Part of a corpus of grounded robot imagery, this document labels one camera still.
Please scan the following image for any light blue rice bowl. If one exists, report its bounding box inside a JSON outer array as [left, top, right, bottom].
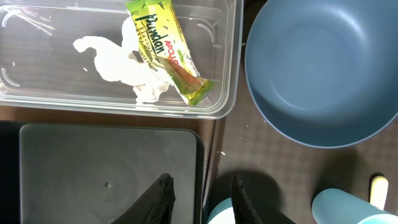
[[207, 198, 235, 224]]

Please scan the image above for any yellow green snack wrapper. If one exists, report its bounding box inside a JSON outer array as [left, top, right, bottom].
[[126, 0, 214, 105]]

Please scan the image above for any dark brown serving tray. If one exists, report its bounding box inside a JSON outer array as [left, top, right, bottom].
[[201, 0, 398, 224]]

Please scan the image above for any black plastic bin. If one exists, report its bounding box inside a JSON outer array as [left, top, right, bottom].
[[1, 121, 204, 223]]

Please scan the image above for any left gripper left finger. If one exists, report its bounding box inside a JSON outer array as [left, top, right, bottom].
[[111, 173, 175, 224]]

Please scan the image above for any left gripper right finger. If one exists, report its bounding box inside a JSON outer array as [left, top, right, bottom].
[[230, 176, 295, 224]]

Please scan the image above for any white tissue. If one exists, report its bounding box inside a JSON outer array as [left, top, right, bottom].
[[73, 17, 169, 104]]

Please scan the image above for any cream plastic spoon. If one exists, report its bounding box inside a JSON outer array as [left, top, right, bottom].
[[369, 175, 389, 210]]

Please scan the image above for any clear plastic bin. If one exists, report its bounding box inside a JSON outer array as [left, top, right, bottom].
[[1, 0, 243, 119]]

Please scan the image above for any light blue plastic cup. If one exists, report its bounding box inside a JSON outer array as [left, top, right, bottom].
[[312, 189, 397, 224]]

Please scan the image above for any dark blue plate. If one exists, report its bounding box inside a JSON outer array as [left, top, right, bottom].
[[244, 0, 397, 148]]

